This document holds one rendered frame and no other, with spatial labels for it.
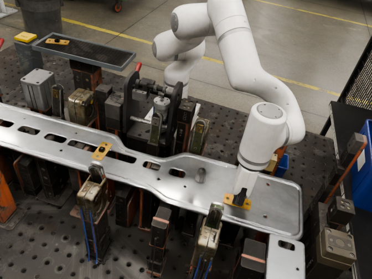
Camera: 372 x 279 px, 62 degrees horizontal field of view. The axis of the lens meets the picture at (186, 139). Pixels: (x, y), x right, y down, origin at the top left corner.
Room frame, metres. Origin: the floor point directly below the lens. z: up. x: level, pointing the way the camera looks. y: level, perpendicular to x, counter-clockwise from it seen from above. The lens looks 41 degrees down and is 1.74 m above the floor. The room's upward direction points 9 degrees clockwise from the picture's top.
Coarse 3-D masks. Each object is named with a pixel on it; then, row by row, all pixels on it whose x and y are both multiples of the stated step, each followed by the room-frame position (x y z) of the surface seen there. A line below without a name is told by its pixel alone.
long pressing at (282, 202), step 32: (0, 128) 0.76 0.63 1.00; (64, 128) 0.81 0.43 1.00; (64, 160) 0.66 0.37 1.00; (96, 160) 0.68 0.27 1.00; (160, 160) 0.72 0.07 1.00; (192, 160) 0.75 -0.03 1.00; (160, 192) 0.59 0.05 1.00; (192, 192) 0.61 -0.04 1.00; (224, 192) 0.63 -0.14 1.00; (256, 192) 0.65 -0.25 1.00; (288, 192) 0.67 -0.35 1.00; (256, 224) 0.53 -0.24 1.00; (288, 224) 0.55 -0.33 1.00
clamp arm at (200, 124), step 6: (198, 120) 0.83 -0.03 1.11; (204, 120) 0.84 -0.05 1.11; (198, 126) 0.82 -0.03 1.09; (204, 126) 0.82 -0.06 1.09; (198, 132) 0.82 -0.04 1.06; (204, 132) 0.83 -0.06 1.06; (192, 138) 0.82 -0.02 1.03; (198, 138) 0.82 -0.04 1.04; (192, 144) 0.81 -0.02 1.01; (198, 144) 0.81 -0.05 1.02; (192, 150) 0.81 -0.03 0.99; (198, 150) 0.80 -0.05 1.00
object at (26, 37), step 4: (24, 32) 1.17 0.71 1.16; (16, 36) 1.12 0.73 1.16; (20, 36) 1.13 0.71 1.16; (24, 36) 1.13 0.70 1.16; (28, 36) 1.14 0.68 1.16; (32, 36) 1.14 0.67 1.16; (36, 36) 1.16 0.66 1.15; (20, 40) 1.11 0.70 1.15; (24, 40) 1.11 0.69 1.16; (28, 40) 1.11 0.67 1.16
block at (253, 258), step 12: (252, 240) 0.49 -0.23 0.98; (240, 252) 0.47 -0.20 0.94; (252, 252) 0.45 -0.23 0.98; (264, 252) 0.46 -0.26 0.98; (240, 264) 0.41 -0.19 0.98; (252, 264) 0.42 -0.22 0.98; (264, 264) 0.42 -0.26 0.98; (228, 276) 0.48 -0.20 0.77; (240, 276) 0.41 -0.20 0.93; (252, 276) 0.40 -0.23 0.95
